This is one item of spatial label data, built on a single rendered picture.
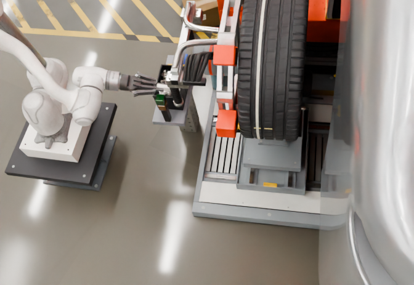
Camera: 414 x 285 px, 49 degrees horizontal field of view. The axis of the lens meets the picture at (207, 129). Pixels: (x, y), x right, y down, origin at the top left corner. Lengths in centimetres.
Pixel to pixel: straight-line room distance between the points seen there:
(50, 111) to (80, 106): 40
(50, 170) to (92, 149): 25
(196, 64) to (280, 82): 33
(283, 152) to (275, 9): 96
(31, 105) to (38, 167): 41
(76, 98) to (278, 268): 131
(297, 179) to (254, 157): 26
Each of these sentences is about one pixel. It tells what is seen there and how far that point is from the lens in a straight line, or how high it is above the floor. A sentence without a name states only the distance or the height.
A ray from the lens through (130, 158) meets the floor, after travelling 278.
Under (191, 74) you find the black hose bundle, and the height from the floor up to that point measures 100.
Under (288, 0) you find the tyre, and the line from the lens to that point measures 171.
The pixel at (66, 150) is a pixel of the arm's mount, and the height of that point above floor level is 39.
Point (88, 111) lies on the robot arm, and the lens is 199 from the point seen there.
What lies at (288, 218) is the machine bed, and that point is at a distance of 244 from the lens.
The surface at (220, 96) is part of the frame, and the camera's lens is 172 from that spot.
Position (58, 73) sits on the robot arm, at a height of 61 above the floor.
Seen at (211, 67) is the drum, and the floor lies 88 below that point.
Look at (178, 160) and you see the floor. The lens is 270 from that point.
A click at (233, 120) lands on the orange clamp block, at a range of 175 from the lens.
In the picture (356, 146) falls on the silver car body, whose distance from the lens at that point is 94.
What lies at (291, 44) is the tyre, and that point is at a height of 114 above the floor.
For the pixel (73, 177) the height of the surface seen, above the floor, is 30.
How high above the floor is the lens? 240
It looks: 60 degrees down
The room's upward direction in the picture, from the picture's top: 15 degrees counter-clockwise
